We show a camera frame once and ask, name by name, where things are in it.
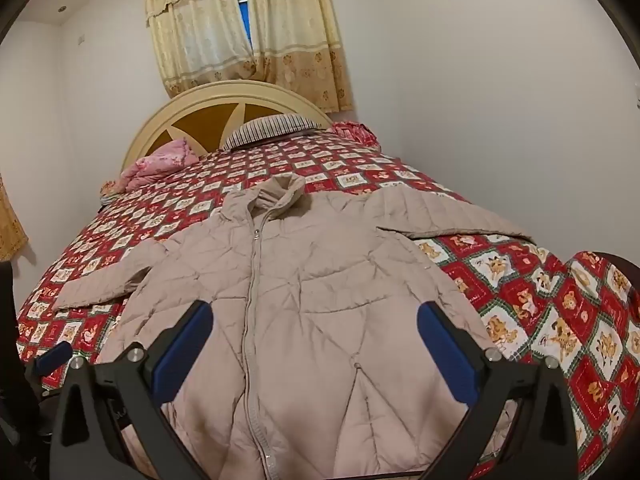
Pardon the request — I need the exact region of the beige puffer jacket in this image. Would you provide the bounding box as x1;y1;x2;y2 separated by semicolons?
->
52;172;538;480

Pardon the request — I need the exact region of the red printed bedspread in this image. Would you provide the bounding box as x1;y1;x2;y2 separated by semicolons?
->
15;130;640;480

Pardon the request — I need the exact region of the striped pillow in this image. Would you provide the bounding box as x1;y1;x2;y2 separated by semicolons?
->
221;114;326;152

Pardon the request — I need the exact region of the red ruffled cloth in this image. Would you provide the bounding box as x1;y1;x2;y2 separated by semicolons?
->
330;120;381;147

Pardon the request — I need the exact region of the pink folded blanket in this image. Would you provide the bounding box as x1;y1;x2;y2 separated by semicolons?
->
100;137;200;198

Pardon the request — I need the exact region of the window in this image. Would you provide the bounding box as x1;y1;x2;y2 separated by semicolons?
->
231;0;253;53

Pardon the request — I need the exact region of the golden curtain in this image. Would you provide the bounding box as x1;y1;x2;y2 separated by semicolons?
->
0;175;29;262

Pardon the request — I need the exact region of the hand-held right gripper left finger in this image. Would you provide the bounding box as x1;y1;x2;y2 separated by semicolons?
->
50;301;215;480

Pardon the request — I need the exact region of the cream wooden headboard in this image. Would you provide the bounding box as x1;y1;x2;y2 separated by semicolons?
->
120;80;333;173

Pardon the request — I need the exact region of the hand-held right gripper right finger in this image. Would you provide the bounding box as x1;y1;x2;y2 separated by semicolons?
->
417;301;581;480

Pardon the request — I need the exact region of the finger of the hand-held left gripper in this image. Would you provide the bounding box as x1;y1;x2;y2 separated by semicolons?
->
24;341;74;392

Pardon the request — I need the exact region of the cream floral curtain panel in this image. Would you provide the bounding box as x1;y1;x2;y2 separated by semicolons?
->
247;0;353;115
144;0;258;98

